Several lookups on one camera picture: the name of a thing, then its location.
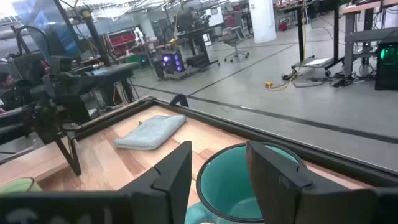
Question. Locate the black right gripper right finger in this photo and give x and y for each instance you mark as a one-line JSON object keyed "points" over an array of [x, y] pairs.
{"points": [[273, 186]]}

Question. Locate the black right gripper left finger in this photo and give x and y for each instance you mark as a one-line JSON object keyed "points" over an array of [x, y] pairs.
{"points": [[168, 193]]}

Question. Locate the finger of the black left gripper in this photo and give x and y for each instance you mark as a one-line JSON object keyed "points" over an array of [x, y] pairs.
{"points": [[76, 161]]}

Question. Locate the teal speckled mug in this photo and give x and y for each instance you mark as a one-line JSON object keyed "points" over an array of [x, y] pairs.
{"points": [[224, 186]]}

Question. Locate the green and white mug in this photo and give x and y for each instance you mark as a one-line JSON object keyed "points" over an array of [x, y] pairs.
{"points": [[18, 186]]}

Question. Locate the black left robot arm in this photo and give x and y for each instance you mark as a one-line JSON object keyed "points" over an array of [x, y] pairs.
{"points": [[62, 84]]}

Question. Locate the folded grey cloth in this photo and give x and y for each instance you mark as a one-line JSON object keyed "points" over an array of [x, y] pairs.
{"points": [[149, 132]]}

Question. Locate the grey computer desk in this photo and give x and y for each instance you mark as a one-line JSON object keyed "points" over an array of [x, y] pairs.
{"points": [[115, 69]]}

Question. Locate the computer monitor with blue screen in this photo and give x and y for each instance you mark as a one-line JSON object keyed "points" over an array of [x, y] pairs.
{"points": [[53, 28]]}

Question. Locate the yellow power strip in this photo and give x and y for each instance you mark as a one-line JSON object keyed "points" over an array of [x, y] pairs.
{"points": [[269, 84]]}

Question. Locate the red bin rack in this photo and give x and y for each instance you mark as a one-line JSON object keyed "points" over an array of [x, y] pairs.
{"points": [[121, 42]]}

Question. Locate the computer tower with purple lights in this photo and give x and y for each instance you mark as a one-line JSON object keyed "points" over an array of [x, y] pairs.
{"points": [[172, 62]]}

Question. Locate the black standing desk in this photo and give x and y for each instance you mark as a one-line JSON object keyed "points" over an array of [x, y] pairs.
{"points": [[199, 59]]}

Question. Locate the grey office chair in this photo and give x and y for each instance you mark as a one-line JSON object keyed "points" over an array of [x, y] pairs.
{"points": [[233, 35]]}

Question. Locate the computer tower with green light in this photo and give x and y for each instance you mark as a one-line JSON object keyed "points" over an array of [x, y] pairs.
{"points": [[387, 68]]}

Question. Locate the white pillar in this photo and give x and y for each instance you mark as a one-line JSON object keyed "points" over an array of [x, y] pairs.
{"points": [[262, 21]]}

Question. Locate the grey workbench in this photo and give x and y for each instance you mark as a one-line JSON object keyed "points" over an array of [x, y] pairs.
{"points": [[370, 35]]}

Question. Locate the black aluminium table frame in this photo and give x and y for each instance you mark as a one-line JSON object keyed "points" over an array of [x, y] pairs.
{"points": [[342, 166]]}

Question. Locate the black frame bracket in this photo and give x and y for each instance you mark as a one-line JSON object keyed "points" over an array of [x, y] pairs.
{"points": [[178, 99]]}

